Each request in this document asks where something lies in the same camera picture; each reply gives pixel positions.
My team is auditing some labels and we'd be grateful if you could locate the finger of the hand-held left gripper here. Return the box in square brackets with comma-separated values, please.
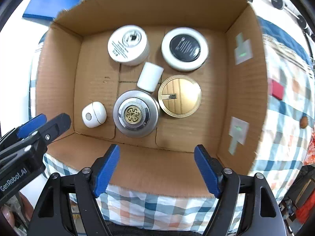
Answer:
[0, 114, 48, 150]
[30, 113, 72, 151]

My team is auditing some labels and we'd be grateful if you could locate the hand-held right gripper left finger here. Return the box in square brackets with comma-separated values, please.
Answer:
[28, 144, 121, 236]

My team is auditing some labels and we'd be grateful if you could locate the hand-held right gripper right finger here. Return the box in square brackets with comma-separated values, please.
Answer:
[194, 145, 287, 236]

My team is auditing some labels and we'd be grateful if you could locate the white earbud case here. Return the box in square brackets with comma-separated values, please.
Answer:
[82, 101, 107, 128]

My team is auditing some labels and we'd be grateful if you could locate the round silver metal case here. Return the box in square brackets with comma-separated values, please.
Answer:
[113, 90, 160, 138]

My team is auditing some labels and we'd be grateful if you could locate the cardboard box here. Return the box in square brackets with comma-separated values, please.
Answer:
[36, 0, 269, 197]

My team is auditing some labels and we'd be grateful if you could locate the round gold tin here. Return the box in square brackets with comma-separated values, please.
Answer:
[158, 75, 202, 118]

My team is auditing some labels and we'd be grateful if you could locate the small white cylinder bottle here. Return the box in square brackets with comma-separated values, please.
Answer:
[137, 62, 164, 93]

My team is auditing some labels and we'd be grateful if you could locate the white jar with printed lid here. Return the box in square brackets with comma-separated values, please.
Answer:
[107, 25, 150, 66]

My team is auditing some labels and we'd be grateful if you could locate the white jar with black lid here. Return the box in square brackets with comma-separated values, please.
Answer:
[161, 27, 209, 72]

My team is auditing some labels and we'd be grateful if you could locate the person's left hand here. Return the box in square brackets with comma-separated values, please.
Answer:
[0, 193, 33, 227]

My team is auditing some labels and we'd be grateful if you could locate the plaid blanket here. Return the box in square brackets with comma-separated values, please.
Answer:
[30, 15, 315, 229]

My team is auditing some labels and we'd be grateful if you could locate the orange patterned cloth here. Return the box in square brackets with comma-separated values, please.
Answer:
[303, 130, 315, 166]

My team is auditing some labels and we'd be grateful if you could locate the small red box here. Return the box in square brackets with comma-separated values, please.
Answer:
[269, 79, 284, 101]

